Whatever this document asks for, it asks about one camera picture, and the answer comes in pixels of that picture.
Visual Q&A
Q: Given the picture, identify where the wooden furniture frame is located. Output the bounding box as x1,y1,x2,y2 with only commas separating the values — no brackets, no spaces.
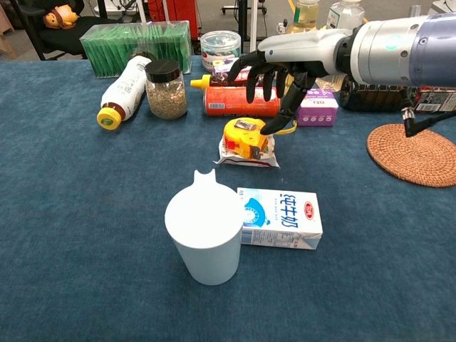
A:
0,3,17,60

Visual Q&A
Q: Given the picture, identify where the clear box of green packets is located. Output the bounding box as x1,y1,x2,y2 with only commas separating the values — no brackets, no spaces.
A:
79,20,192,79

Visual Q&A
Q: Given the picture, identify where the white plastic cup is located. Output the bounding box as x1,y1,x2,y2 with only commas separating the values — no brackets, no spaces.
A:
164,169,244,286

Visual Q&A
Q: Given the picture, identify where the glass jar black lid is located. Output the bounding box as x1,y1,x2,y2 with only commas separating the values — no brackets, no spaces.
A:
144,58,189,120

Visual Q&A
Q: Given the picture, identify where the small purple box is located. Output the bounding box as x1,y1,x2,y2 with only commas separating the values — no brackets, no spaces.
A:
295,88,339,128

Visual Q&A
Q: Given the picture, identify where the purple white drink carton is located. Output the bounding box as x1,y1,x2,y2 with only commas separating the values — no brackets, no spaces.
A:
212,56,250,78

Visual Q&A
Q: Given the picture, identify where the black wheeled stand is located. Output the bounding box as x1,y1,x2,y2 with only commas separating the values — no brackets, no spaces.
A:
220,0,268,17

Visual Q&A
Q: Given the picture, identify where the white metal post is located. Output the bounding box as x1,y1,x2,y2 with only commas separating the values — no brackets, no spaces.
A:
249,0,259,54

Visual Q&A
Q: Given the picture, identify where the clear tea bottle white cap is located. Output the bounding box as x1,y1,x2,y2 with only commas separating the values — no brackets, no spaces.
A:
326,0,366,31

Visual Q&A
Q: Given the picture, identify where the black office chair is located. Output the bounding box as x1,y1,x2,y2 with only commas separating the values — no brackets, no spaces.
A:
14,0,143,61

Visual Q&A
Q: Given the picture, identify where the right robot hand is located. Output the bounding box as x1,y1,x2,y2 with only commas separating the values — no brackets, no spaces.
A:
227,28,353,135

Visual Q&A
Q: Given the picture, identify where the white snack packet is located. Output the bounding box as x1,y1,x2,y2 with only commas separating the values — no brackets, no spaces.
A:
213,135,281,169

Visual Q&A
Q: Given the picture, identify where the white blue milk carton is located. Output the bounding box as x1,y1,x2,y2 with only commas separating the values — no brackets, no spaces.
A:
237,187,323,251

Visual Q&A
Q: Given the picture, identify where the red cabinet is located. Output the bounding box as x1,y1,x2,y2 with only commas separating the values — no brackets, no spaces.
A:
147,0,203,40

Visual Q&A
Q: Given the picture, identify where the white stand frame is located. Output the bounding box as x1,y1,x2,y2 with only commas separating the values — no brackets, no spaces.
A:
137,0,150,24

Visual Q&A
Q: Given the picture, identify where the round woven coaster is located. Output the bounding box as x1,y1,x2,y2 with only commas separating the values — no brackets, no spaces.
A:
366,123,456,189

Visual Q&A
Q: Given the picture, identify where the orange red can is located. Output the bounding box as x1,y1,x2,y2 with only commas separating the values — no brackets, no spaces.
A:
202,85,281,118

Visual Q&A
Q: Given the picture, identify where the yellow tape measure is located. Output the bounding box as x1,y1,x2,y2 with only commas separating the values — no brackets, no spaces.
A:
223,118,299,160

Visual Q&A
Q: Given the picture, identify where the yellow oil bottle white cap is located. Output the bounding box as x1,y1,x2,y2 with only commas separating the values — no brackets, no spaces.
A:
284,0,320,35

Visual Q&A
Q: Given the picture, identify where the blue table mat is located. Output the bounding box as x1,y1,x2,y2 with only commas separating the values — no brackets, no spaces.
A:
0,53,456,342

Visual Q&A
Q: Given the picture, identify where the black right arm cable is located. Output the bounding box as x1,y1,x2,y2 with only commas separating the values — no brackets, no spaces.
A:
401,87,456,138

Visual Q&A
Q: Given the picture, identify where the white appliance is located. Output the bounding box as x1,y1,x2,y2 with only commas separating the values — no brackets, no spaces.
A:
432,0,456,15

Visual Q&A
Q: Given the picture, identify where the orange plush toy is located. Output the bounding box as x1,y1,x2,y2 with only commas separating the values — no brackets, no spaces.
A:
43,4,80,29

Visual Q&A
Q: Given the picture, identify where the round clear tub of clips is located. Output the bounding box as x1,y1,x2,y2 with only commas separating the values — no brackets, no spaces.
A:
199,30,242,73

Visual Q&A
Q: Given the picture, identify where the dark sauce bottle yellow nozzle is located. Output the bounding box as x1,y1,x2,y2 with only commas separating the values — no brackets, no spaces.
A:
190,73,250,90

